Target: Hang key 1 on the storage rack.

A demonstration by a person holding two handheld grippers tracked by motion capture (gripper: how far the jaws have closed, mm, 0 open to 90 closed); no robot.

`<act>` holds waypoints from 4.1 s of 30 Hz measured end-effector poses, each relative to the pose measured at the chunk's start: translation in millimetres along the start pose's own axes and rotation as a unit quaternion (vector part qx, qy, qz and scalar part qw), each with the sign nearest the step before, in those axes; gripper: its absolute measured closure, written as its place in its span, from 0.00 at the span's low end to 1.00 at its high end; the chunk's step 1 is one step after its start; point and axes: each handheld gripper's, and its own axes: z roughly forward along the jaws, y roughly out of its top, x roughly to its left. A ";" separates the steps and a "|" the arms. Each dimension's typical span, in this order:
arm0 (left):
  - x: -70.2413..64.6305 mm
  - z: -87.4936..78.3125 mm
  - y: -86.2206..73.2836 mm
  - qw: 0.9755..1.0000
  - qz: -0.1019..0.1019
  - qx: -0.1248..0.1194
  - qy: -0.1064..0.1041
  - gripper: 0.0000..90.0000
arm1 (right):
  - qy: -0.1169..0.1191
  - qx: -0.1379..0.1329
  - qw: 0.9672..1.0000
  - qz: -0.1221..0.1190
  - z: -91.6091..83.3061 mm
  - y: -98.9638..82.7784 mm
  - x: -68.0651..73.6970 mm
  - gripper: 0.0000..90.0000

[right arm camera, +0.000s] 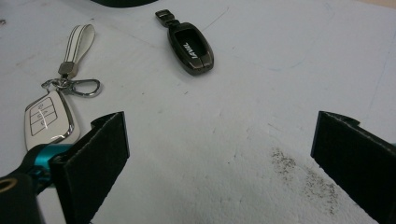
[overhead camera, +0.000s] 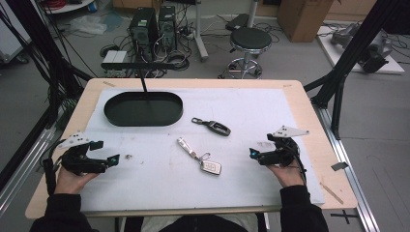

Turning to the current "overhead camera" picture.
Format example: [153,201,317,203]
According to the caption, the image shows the clear plastic bag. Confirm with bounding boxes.
[68,14,108,36]

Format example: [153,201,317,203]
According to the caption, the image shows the white table mat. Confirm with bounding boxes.
[78,87,326,213]

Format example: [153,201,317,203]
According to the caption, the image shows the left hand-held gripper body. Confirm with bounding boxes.
[57,130,110,177]

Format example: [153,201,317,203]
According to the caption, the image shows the white stand leg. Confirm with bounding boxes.
[192,0,210,63]

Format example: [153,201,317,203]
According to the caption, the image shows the grey tape piece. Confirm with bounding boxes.
[330,161,350,172]

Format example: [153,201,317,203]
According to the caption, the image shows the cardboard box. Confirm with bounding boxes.
[277,0,336,44]

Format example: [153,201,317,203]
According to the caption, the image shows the aluminium rail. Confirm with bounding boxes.
[0,127,57,217]
[311,104,382,232]

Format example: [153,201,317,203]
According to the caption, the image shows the white board with grey devices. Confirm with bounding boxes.
[316,22,406,75]

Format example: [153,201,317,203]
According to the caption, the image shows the thin wooden stick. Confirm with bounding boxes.
[319,182,345,206]

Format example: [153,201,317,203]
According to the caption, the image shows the black metal frame stand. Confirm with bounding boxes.
[303,0,410,141]
[0,0,95,191]

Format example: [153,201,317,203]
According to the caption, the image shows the person's right hand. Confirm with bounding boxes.
[266,161,306,189]

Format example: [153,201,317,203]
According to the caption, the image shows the slim black computer tower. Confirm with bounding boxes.
[158,5,178,53]

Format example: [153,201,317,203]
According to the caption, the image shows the large black computer tower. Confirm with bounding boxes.
[128,7,160,63]

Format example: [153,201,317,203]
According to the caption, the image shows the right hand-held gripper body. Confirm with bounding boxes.
[257,125,310,168]

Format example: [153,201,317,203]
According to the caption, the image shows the black car key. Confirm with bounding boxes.
[190,116,232,137]

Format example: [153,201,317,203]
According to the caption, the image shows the person's left hand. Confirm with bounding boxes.
[53,165,100,195]

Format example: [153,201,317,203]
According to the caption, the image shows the black bar on pole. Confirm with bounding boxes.
[101,61,178,95]

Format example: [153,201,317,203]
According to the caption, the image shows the black oval tray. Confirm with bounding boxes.
[102,91,185,128]

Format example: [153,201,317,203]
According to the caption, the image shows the tangle of floor cables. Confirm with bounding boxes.
[100,23,201,79]

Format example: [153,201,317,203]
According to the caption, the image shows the white flat boxes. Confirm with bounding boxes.
[102,49,129,65]

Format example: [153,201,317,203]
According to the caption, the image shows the black round stool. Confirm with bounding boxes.
[219,26,274,80]

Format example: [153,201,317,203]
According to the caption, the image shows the wooden table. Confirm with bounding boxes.
[24,77,359,220]

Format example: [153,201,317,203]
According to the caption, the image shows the silver car key with strap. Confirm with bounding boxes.
[176,136,223,177]

